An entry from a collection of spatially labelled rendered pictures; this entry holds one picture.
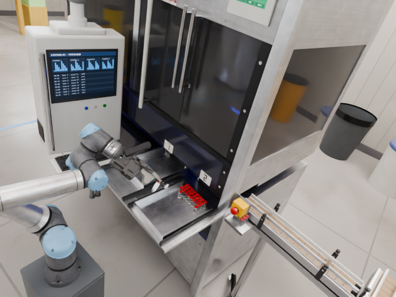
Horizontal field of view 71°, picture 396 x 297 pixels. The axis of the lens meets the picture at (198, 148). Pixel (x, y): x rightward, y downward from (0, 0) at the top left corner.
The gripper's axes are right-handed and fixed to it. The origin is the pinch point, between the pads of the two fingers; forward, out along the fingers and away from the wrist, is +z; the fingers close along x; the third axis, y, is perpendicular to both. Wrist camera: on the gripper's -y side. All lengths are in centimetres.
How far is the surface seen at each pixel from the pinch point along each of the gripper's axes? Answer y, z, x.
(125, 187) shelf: 3.8, -5.7, -48.3
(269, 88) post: -50, 11, 29
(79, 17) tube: -51, -83, -30
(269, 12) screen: -64, -9, 42
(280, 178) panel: -64, 75, -45
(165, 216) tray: 5.8, 19.1, -31.6
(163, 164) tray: -24, 5, -60
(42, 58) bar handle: -20, -79, -30
